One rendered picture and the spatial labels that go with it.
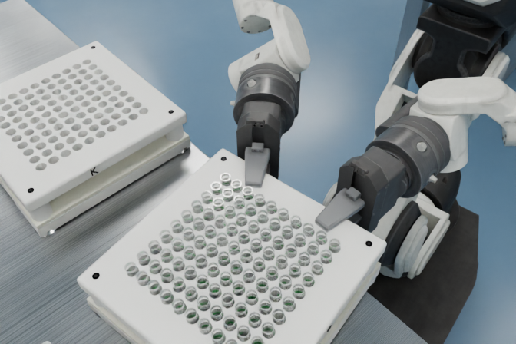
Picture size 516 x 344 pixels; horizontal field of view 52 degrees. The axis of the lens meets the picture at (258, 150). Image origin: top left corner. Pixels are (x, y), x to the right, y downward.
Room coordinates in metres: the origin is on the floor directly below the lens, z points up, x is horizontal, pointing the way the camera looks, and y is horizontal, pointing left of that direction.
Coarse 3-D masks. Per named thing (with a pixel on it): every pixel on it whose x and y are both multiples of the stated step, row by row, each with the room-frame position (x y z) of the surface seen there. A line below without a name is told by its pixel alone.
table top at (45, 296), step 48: (0, 48) 0.82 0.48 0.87; (48, 48) 0.82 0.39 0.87; (192, 144) 0.57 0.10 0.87; (0, 192) 0.47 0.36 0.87; (144, 192) 0.47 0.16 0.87; (0, 240) 0.39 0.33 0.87; (48, 240) 0.39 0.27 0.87; (96, 240) 0.39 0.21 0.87; (0, 288) 0.33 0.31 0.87; (48, 288) 0.33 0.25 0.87; (0, 336) 0.26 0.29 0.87; (48, 336) 0.26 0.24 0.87; (96, 336) 0.26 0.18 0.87; (336, 336) 0.26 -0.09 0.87; (384, 336) 0.26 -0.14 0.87
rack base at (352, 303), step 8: (376, 264) 0.34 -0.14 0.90; (376, 272) 0.33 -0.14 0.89; (368, 280) 0.32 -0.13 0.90; (360, 288) 0.31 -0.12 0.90; (368, 288) 0.32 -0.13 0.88; (352, 296) 0.30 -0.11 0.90; (360, 296) 0.30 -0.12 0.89; (88, 304) 0.30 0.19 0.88; (352, 304) 0.29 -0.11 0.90; (96, 312) 0.29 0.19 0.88; (104, 312) 0.28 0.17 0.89; (344, 312) 0.28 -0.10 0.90; (104, 320) 0.28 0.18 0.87; (112, 320) 0.27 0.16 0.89; (336, 320) 0.27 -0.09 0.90; (344, 320) 0.28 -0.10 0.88; (120, 328) 0.26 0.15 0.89; (336, 328) 0.26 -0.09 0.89; (128, 336) 0.26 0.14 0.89; (136, 336) 0.25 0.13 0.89; (328, 336) 0.25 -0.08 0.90
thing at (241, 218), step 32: (224, 192) 0.41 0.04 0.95; (224, 224) 0.36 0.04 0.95; (256, 224) 0.36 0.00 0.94; (160, 256) 0.32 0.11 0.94; (192, 256) 0.32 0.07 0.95; (224, 256) 0.32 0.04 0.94; (288, 256) 0.32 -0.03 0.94; (192, 288) 0.28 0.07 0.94; (256, 288) 0.28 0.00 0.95; (288, 288) 0.28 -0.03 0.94; (224, 320) 0.24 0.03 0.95; (256, 320) 0.25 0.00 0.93
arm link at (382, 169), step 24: (384, 144) 0.47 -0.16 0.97; (408, 144) 0.46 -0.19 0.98; (432, 144) 0.47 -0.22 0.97; (360, 168) 0.40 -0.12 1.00; (384, 168) 0.42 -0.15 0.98; (408, 168) 0.44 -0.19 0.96; (432, 168) 0.44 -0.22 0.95; (336, 192) 0.42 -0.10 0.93; (360, 192) 0.40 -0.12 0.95; (384, 192) 0.39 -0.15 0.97; (408, 192) 0.44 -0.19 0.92
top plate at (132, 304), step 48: (192, 192) 0.41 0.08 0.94; (240, 192) 0.41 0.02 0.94; (288, 192) 0.41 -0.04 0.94; (144, 240) 0.34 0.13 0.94; (192, 240) 0.34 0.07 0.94; (288, 240) 0.34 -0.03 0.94; (384, 240) 0.34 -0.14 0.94; (96, 288) 0.28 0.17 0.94; (144, 288) 0.28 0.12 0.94; (336, 288) 0.28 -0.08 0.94; (144, 336) 0.23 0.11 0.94; (192, 336) 0.23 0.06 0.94; (288, 336) 0.23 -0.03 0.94
